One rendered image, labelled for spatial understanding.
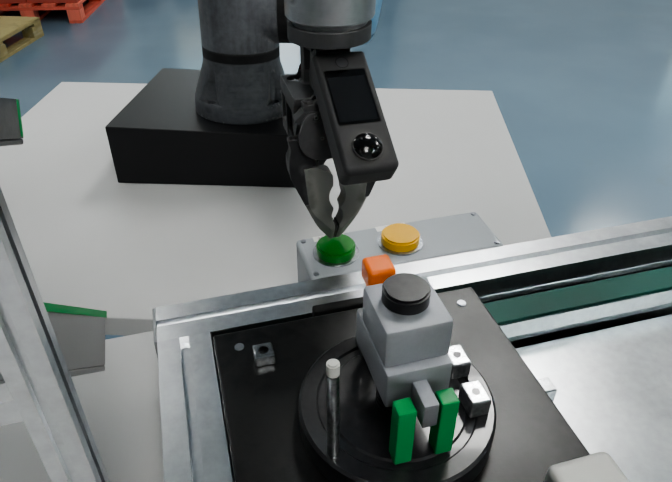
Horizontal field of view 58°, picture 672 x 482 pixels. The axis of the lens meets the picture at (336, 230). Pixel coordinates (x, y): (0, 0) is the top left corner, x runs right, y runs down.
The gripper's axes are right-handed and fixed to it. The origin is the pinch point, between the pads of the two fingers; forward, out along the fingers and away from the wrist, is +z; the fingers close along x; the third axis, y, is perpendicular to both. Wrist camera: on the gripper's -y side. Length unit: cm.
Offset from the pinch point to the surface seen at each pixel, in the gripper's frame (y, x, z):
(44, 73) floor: 342, 89, 99
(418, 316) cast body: -23.2, 1.3, -9.6
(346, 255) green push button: -1.9, -0.6, 1.9
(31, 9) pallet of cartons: 453, 106, 88
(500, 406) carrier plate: -22.7, -6.4, 1.9
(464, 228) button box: 0.5, -14.6, 2.9
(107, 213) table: 30.5, 25.4, 13.0
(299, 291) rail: -4.9, 4.9, 2.9
